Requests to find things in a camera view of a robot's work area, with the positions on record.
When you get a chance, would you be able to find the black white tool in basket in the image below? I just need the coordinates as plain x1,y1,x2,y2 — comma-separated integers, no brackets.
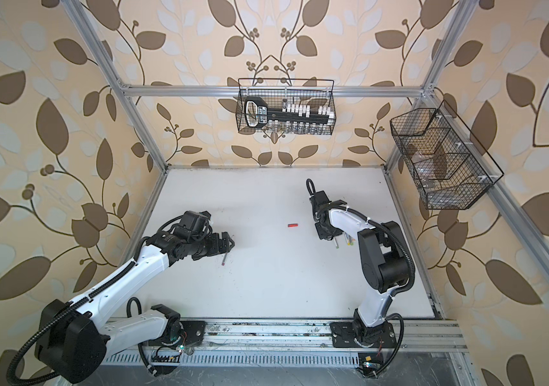
237,96,336,131

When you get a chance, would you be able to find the aluminium cage frame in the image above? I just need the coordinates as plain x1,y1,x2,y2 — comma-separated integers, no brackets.
59,0,549,386

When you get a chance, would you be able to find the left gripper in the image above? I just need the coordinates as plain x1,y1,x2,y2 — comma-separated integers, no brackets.
188,231,237,257

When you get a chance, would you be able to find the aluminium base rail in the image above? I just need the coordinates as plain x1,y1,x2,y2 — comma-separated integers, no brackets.
193,318,468,353

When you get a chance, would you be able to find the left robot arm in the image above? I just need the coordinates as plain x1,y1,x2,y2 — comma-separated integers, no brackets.
6,211,235,385

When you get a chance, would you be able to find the side wire basket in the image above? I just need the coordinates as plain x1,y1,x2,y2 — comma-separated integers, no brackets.
390,101,504,210

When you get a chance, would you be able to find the back wire basket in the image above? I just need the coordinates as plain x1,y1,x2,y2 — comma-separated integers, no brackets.
235,77,337,136

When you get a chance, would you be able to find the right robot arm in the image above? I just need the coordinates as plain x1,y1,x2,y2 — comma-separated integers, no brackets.
309,190,416,346

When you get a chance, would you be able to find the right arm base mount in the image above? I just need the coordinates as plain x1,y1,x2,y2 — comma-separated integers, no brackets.
330,320,397,350

